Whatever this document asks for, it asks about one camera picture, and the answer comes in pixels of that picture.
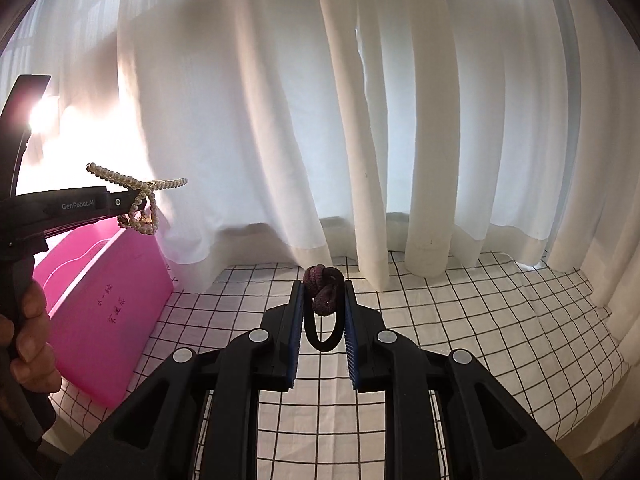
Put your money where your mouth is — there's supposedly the maroon knotted hair tie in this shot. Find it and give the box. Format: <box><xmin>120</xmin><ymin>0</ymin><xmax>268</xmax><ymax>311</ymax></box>
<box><xmin>301</xmin><ymin>263</ymin><xmax>346</xmax><ymax>354</ymax></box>

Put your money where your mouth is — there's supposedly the gold pearl hair claw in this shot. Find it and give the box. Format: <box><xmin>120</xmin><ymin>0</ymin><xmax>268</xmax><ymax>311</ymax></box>
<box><xmin>87</xmin><ymin>162</ymin><xmax>188</xmax><ymax>235</ymax></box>

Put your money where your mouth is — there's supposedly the left hand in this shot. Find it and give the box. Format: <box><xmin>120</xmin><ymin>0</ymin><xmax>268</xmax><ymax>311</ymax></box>
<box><xmin>1</xmin><ymin>281</ymin><xmax>62</xmax><ymax>396</ymax></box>

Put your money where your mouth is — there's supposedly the pink plastic basin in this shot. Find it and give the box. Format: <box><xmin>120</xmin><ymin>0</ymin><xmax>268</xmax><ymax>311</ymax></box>
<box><xmin>34</xmin><ymin>219</ymin><xmax>174</xmax><ymax>408</ymax></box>

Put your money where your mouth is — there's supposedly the white sheer curtain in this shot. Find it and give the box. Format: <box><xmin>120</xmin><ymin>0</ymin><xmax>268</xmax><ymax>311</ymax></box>
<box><xmin>1</xmin><ymin>0</ymin><xmax>639</xmax><ymax>363</ymax></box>

